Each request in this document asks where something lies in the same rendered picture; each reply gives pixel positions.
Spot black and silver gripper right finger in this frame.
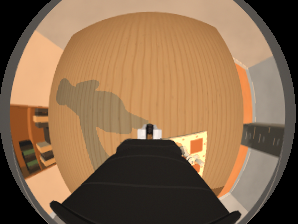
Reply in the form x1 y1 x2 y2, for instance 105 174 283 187
152 124 162 139

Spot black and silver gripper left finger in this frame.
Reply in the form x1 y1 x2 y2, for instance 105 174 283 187
137 124 148 139

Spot chessboard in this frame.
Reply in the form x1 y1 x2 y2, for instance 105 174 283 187
169 131 207 177

